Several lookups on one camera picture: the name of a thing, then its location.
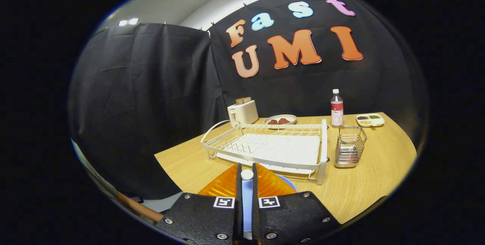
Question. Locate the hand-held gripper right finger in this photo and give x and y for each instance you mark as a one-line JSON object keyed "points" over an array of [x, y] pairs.
{"points": [[255, 188]]}

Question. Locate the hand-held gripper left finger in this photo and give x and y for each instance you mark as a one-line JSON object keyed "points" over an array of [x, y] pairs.
{"points": [[239, 188]]}

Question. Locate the white oval plate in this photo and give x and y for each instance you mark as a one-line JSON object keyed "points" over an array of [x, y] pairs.
{"points": [[291, 117]]}

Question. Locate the white divided sauce dish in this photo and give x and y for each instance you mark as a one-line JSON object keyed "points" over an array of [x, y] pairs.
{"points": [[370, 120]]}

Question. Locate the brown meat piece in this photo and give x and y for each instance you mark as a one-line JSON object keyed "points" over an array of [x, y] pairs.
{"points": [[273, 122], [284, 121]]}

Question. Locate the white toaster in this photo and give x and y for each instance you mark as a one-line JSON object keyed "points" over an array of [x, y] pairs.
{"points": [[244, 114]]}

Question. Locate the brown toast slices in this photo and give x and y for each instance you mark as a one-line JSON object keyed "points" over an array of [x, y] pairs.
{"points": [[243, 100]]}

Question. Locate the clear plastic water bottle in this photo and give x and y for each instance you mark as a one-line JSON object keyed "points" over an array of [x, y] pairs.
{"points": [[337, 110]]}

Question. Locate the black backdrop cloth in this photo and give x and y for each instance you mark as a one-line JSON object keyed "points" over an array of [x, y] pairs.
{"points": [[151, 104]]}

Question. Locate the small ceiling light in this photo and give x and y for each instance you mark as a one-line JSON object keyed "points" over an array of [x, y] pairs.
{"points": [[129, 21]]}

